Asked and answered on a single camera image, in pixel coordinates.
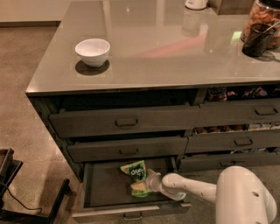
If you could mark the grey kitchen island counter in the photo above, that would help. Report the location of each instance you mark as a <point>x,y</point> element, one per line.
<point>161,54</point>

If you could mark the middle left drawer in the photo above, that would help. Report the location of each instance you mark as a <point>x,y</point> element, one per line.
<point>132,148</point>

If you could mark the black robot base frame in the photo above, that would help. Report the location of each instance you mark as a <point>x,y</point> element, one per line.
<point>19,199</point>

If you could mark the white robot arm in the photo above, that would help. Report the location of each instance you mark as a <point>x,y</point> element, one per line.
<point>239,196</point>

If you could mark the middle right drawer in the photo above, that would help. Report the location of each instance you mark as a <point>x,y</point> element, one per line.
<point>233,141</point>

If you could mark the white container on counter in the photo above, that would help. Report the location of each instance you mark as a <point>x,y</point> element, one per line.
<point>196,5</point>

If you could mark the top right drawer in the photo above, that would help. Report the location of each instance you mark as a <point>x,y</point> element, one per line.
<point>220,113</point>

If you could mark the open bottom left drawer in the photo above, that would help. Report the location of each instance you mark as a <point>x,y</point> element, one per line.
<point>106,194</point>

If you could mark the glass jar of nuts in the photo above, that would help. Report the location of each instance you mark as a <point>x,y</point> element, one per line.
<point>265,12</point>

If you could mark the snacks in middle drawer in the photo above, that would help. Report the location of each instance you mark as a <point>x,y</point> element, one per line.
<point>238,128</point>

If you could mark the black mesh cup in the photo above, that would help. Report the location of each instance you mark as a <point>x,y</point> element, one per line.
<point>257,41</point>

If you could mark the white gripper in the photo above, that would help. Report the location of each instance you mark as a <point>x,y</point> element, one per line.
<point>152,182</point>

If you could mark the bottom right drawer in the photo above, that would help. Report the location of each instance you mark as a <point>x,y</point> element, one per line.
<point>222,161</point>

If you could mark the green rice chip bag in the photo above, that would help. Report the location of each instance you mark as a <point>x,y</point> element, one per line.
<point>137,171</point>

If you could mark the top left drawer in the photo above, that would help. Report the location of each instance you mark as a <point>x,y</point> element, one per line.
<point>89,123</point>

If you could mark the white ceramic bowl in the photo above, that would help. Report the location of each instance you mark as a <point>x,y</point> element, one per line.
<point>93,52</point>

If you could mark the snack packets in top drawer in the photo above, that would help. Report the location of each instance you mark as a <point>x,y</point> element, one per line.
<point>221,94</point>

